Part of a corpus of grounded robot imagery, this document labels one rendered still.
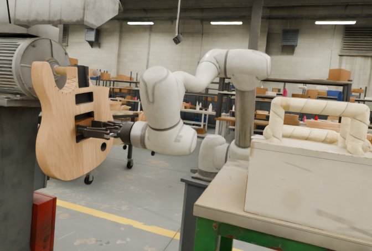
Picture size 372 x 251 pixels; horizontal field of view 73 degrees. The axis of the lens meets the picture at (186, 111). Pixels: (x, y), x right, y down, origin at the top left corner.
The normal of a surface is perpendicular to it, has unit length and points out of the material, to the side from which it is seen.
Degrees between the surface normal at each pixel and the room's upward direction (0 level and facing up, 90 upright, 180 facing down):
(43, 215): 90
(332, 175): 90
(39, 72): 92
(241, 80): 129
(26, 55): 81
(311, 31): 90
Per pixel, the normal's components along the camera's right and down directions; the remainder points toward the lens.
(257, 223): -0.32, 0.02
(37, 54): 0.91, 0.03
